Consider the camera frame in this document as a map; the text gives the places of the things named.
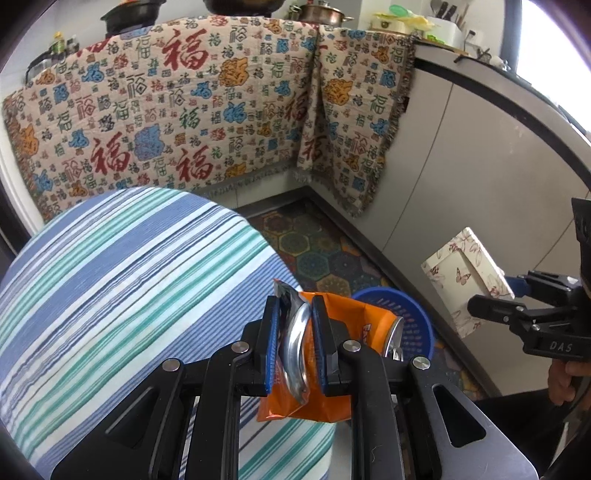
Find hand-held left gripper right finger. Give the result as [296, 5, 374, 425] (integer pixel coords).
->
[311, 294, 541, 480]

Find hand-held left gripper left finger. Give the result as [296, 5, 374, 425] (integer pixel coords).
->
[51, 295, 283, 480]

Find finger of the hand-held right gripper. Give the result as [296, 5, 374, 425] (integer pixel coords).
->
[467, 294, 537, 332]
[505, 270, 579, 302]

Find crushed orange soda can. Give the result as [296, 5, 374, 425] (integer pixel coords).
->
[256, 278, 408, 423]

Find blue plastic basket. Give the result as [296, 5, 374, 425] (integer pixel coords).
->
[352, 286, 435, 365]

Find person's right hand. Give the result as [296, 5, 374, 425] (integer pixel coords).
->
[547, 353, 591, 403]

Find colourful hexagon floor mat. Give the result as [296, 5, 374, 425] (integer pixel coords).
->
[249, 198, 485, 402]

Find person's dark clothing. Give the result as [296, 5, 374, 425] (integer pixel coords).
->
[475, 390, 587, 480]

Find white base cabinet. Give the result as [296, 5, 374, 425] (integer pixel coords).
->
[369, 41, 591, 398]

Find striped round tablecloth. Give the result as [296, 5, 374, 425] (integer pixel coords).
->
[0, 186, 338, 480]

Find small printed blanket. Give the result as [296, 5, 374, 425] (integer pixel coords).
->
[295, 25, 416, 217]

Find large printed blanket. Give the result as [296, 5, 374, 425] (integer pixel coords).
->
[2, 14, 324, 222]

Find white knife block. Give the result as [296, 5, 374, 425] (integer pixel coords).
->
[427, 0, 465, 47]

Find green yellow container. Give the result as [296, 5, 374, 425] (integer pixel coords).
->
[372, 4, 432, 35]

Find steel pot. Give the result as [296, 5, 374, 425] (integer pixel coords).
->
[295, 2, 355, 27]

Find dark wok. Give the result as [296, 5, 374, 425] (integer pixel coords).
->
[203, 0, 284, 14]

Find black clay pot orange lid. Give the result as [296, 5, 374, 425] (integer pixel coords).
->
[100, 0, 167, 35]

